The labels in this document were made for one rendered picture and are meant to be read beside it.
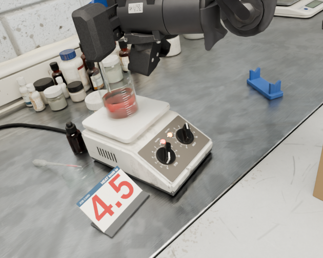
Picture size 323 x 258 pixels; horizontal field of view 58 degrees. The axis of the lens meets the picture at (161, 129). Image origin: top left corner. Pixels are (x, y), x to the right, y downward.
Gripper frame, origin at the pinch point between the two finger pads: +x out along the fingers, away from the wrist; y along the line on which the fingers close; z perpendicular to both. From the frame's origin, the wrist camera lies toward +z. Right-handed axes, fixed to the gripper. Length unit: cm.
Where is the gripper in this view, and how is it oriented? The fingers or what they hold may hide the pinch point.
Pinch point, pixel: (94, 16)
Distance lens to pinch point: 46.1
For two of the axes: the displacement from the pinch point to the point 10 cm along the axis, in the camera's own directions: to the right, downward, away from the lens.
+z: 1.7, 8.0, 5.7
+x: -9.1, -1.0, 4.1
